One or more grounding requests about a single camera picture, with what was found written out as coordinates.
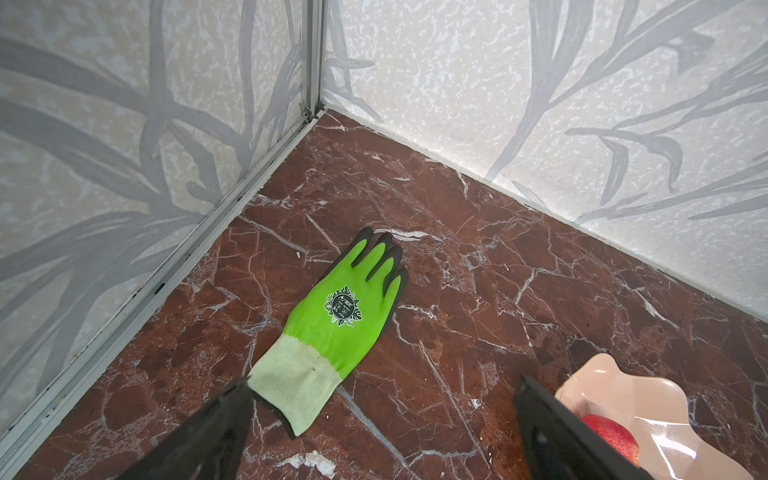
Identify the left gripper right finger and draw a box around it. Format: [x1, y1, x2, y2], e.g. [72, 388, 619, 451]
[514, 375, 652, 480]

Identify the pink scalloped fruit bowl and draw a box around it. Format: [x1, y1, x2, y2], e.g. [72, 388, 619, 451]
[555, 353, 751, 479]

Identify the red fake apple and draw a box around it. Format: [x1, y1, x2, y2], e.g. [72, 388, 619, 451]
[582, 414, 640, 467]

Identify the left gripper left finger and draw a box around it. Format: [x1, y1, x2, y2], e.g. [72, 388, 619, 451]
[120, 378, 254, 479]

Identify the green black work glove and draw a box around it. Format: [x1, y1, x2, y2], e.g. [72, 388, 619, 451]
[247, 227, 408, 436]

